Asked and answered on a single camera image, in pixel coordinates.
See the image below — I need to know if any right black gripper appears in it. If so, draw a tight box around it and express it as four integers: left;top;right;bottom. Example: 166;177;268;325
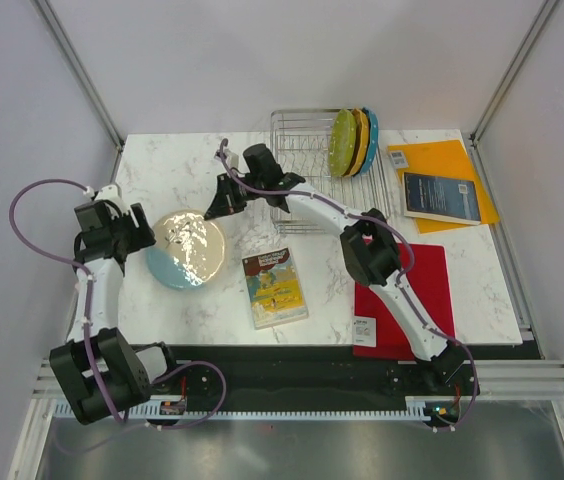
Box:
206;172;265;220

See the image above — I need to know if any cream and blue plate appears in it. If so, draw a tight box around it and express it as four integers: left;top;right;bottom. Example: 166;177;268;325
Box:
146;209;227;290

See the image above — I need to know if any paperback book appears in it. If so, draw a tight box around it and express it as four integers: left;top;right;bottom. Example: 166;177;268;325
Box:
242;248;309;330

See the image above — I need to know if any wire dish rack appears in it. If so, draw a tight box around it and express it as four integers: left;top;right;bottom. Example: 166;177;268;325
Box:
270;108;390;217

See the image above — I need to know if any green polka dot plate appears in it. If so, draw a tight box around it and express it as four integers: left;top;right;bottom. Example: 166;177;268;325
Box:
328;109;357;177

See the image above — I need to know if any yellow polka dot plate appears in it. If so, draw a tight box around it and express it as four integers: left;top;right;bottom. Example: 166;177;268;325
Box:
345;108;370;177

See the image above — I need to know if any blue polka dot plate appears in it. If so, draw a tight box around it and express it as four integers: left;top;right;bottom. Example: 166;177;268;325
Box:
359;107;379;175

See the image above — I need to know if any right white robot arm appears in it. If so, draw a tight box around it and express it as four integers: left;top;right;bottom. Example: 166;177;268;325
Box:
204;138;465;394

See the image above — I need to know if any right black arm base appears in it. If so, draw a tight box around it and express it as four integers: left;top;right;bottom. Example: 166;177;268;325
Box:
386;360;475;397

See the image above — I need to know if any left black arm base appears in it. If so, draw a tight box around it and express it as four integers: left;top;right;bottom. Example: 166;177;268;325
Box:
150;356;223;400

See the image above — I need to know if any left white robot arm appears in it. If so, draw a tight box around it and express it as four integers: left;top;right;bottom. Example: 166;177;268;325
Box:
49;200;182;425

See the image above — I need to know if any red folder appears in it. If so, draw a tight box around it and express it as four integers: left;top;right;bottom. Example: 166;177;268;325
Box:
353;244;455;361

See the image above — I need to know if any dark blue book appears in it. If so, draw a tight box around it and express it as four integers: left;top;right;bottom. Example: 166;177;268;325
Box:
401;172;482;226

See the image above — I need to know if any orange folder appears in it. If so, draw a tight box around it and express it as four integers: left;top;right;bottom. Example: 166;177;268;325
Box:
387;140;499;234

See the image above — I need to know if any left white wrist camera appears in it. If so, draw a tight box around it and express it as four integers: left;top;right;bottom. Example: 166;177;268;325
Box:
83;183;131;217

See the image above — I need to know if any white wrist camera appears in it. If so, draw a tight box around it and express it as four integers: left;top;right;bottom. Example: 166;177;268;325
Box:
223;149;240;172
83;183;131;217

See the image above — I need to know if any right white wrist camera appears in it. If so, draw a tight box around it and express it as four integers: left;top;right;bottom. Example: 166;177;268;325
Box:
223;149;240;172

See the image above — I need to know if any white cable duct right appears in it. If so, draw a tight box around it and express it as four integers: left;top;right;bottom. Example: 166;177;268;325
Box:
405;397;461;423

